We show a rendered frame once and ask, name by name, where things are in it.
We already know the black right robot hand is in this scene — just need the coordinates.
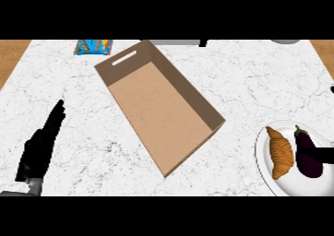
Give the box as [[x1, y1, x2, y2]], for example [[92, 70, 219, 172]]
[[297, 84, 334, 165]]

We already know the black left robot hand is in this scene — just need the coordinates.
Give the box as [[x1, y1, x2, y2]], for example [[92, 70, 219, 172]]
[[15, 99, 68, 183]]

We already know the golden brown croissant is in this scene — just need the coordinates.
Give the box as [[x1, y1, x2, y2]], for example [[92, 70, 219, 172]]
[[265, 125, 296, 181]]

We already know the white plate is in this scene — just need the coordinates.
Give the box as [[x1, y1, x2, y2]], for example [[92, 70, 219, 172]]
[[254, 120, 334, 197]]

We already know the brown cardboard box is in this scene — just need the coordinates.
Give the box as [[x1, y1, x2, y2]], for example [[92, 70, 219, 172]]
[[93, 40, 228, 179]]

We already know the dark purple eggplant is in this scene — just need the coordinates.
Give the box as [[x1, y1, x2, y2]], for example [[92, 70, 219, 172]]
[[293, 124, 327, 180]]

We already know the blue and orange snack packet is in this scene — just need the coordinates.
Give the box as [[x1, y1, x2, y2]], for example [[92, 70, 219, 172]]
[[73, 39, 114, 57]]

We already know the grey round object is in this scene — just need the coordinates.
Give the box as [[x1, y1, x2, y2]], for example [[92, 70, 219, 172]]
[[271, 39, 303, 45]]

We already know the grey flat appliance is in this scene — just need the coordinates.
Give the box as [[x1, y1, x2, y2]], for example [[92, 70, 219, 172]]
[[148, 39, 203, 47]]

